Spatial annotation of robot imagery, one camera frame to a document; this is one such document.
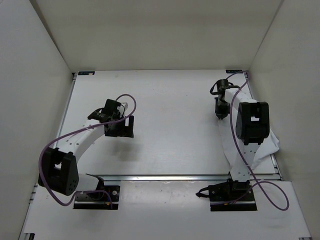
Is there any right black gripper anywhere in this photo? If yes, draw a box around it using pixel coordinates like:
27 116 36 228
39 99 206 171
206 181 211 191
214 97 231 120

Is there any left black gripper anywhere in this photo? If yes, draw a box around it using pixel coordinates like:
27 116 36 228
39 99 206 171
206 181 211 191
105 113 135 138

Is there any white skirt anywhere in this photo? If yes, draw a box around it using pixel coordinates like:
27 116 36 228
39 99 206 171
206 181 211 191
217 117 280 170

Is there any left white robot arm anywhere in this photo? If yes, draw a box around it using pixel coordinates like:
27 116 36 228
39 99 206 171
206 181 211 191
38 99 134 199

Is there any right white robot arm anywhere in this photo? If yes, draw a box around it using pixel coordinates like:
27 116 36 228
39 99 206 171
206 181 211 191
210 78 270 200

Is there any right blue corner label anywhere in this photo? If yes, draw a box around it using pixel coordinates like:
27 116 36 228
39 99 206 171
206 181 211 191
225 69 243 74

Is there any blue corner label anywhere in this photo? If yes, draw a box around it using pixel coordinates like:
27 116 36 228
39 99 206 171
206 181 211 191
77 71 95 76
225 69 243 74

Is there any left blue corner label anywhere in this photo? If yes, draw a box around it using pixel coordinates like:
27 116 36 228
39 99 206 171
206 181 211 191
77 71 95 76

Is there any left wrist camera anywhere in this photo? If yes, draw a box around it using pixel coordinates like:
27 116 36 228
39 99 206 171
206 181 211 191
119 102 128 118

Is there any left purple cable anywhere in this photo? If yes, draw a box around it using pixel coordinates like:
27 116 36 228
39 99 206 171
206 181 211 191
39 93 137 206

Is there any aluminium table rail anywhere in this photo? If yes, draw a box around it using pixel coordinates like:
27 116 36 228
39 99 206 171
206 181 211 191
100 174 229 182

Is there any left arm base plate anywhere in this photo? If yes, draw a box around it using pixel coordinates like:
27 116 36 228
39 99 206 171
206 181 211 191
73 185 121 210

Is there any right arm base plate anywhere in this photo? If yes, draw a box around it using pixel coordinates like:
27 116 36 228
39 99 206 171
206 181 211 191
195 179 258 212

